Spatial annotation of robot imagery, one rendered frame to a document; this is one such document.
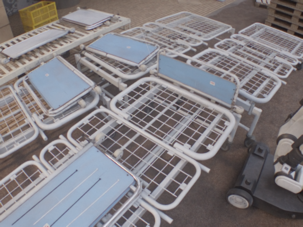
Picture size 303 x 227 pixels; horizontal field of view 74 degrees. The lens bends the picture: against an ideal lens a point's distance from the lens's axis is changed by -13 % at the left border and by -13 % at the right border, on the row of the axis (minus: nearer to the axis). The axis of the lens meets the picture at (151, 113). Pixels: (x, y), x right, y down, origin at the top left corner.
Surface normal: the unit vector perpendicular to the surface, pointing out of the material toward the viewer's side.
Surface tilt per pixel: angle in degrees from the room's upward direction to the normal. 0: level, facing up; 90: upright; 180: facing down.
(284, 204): 0
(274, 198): 0
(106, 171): 5
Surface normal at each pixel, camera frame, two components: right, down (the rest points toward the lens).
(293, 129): -0.56, 0.57
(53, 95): -0.10, -0.66
